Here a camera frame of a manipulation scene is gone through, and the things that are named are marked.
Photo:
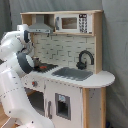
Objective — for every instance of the small metal pot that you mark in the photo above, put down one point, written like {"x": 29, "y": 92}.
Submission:
{"x": 36, "y": 61}

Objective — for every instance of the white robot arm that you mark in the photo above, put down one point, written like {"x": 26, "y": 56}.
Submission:
{"x": 15, "y": 49}

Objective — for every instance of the wooden toy kitchen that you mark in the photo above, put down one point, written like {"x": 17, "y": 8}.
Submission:
{"x": 70, "y": 103}

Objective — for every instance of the grey toy sink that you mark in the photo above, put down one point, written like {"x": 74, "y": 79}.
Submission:
{"x": 72, "y": 73}

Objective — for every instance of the black toy stovetop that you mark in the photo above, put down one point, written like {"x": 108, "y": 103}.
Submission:
{"x": 44, "y": 67}

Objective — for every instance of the red right oven knob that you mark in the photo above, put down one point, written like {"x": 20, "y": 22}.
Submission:
{"x": 34, "y": 83}

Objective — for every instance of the toy microwave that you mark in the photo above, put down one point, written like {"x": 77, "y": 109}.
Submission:
{"x": 73, "y": 23}

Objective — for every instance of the grey range hood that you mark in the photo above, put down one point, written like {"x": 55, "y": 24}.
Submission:
{"x": 40, "y": 25}

